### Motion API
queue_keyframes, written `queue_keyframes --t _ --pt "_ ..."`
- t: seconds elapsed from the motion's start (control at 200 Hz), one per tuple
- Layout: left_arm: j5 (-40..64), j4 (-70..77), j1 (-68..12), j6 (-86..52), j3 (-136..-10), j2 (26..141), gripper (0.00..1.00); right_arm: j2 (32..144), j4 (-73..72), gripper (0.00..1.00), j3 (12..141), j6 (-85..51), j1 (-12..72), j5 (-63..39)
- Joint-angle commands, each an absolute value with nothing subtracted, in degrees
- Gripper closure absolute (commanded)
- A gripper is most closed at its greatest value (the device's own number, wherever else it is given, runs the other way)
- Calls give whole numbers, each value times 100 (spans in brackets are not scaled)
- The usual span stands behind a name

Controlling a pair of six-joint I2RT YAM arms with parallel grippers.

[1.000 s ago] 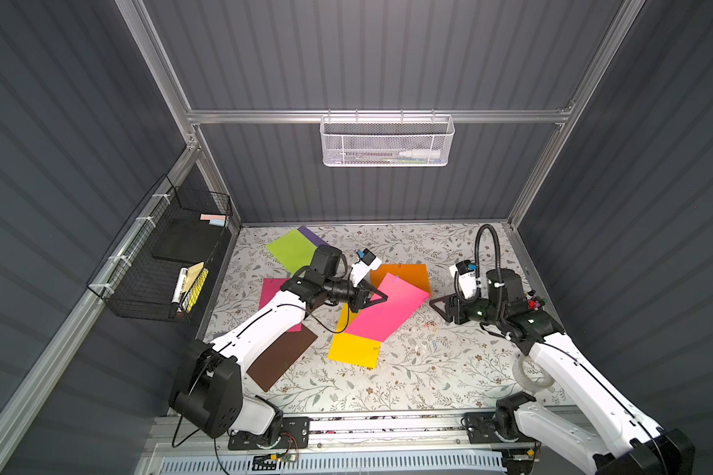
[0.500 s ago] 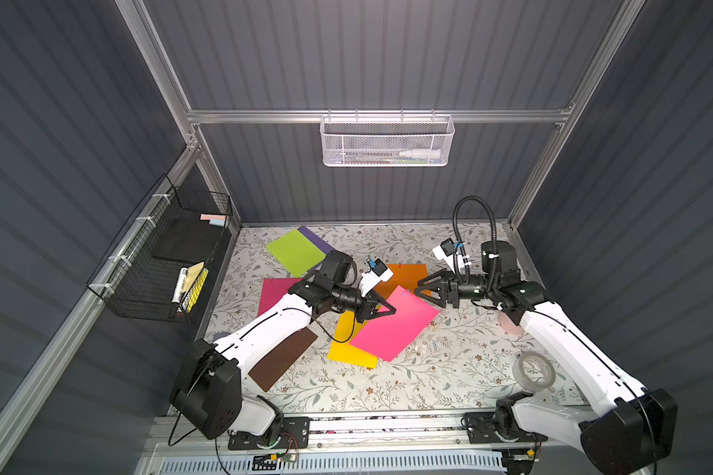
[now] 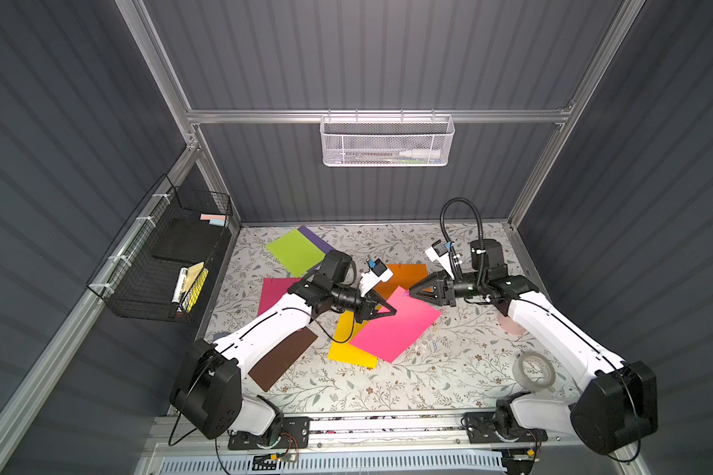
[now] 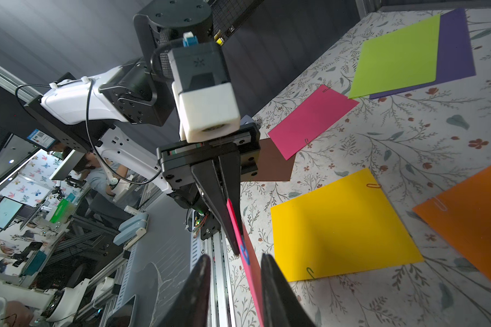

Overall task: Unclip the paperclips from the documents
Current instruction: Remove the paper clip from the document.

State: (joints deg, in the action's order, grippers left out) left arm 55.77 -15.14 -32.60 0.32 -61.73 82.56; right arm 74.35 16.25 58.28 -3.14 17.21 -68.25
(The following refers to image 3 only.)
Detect orange paper sheet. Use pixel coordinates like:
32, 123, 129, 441
374, 264, 428, 300

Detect magenta paper sheet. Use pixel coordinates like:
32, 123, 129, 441
257, 278, 299, 316
350, 287, 441, 363

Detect yellow paper sheet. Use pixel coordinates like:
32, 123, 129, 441
328, 312, 378, 369

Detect purple paper sheet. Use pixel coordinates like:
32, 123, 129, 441
297, 226, 334, 255

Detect lime green paper sheet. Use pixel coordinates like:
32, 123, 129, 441
266, 230, 325, 277

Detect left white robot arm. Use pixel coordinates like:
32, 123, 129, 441
170, 249, 397, 445

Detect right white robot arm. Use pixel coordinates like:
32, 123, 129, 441
409, 239, 658, 455

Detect brown paper sheet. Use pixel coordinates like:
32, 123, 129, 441
249, 328, 318, 392

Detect clear tape roll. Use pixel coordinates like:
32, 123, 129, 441
513, 351, 556, 393

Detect white glue bottle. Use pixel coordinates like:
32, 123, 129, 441
399, 150, 443, 162

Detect yellow highlighter markers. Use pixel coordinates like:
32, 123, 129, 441
180, 267, 209, 314

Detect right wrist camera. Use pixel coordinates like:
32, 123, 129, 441
425, 239, 460, 279

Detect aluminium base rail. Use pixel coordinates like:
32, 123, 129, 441
135, 409, 627, 474

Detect white wire mesh basket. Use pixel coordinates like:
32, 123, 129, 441
319, 113, 455, 167

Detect black wire basket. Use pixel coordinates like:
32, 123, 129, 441
87, 175, 233, 324

